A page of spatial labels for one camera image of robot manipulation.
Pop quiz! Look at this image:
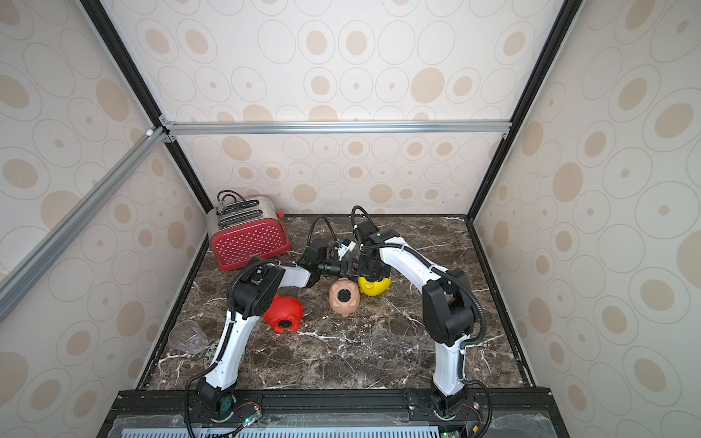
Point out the yellow piggy bank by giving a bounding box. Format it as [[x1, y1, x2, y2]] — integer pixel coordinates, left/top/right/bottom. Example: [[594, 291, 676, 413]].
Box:
[[358, 277, 392, 297]]

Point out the black round plug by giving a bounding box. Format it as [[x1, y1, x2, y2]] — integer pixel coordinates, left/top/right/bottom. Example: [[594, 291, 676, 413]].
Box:
[[277, 319, 293, 332], [337, 289, 353, 303]]

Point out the pink piggy bank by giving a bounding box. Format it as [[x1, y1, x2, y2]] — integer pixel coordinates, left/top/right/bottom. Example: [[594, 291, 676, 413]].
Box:
[[329, 277, 361, 317]]

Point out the red piggy bank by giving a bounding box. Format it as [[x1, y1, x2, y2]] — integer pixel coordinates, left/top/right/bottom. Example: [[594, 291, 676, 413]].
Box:
[[264, 295, 305, 334]]

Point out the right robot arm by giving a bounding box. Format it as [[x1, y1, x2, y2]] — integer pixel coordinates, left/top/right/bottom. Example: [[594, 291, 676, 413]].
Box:
[[353, 222, 487, 418]]

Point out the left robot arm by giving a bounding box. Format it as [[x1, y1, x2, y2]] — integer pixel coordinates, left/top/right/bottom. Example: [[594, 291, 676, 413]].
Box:
[[186, 239, 357, 420]]

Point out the red metal toaster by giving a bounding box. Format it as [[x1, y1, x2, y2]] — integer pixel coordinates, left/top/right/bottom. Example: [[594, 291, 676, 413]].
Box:
[[206, 189, 291, 272]]

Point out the speckled stone egg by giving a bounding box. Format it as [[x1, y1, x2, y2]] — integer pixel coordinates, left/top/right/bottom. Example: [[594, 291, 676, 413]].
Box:
[[204, 342, 219, 369]]

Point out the clear glass cup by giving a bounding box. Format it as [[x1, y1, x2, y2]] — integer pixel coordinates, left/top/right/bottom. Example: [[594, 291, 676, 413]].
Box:
[[168, 320, 208, 354]]

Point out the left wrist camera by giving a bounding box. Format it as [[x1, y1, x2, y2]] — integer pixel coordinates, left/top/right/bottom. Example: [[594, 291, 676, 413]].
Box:
[[336, 239, 356, 260]]

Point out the horizontal aluminium rail back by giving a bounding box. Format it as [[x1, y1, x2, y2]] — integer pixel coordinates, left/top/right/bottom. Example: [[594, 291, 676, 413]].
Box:
[[165, 120, 512, 135]]

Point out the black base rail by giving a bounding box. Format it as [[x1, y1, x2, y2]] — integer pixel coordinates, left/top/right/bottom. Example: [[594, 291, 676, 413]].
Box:
[[98, 386, 568, 437]]

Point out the diagonal aluminium rail left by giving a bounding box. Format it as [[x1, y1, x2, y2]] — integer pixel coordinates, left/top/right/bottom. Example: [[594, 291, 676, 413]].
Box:
[[1, 127, 166, 319]]

